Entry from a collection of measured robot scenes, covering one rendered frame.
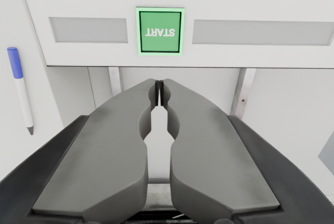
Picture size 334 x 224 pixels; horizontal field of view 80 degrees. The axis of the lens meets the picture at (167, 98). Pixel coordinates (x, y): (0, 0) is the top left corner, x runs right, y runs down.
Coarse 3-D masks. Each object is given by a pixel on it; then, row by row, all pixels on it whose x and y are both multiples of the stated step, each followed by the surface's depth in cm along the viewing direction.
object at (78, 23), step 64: (64, 0) 22; (128, 0) 23; (192, 0) 23; (256, 0) 23; (320, 0) 23; (64, 64) 26; (128, 64) 27; (192, 64) 27; (256, 64) 27; (320, 64) 27
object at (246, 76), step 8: (240, 72) 43; (248, 72) 40; (240, 80) 43; (248, 80) 41; (240, 88) 43; (248, 88) 42; (240, 96) 43; (248, 96) 43; (232, 104) 47; (240, 104) 44; (232, 112) 47; (240, 112) 45
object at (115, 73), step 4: (108, 68) 39; (112, 68) 39; (116, 68) 39; (120, 68) 41; (112, 72) 39; (116, 72) 39; (120, 72) 41; (112, 76) 40; (116, 76) 40; (120, 76) 41; (112, 80) 40; (116, 80) 40; (120, 80) 41; (112, 84) 41; (116, 84) 41; (120, 84) 41; (112, 88) 41; (116, 88) 41; (120, 88) 41; (112, 92) 42; (116, 92) 42; (120, 92) 42; (112, 96) 42
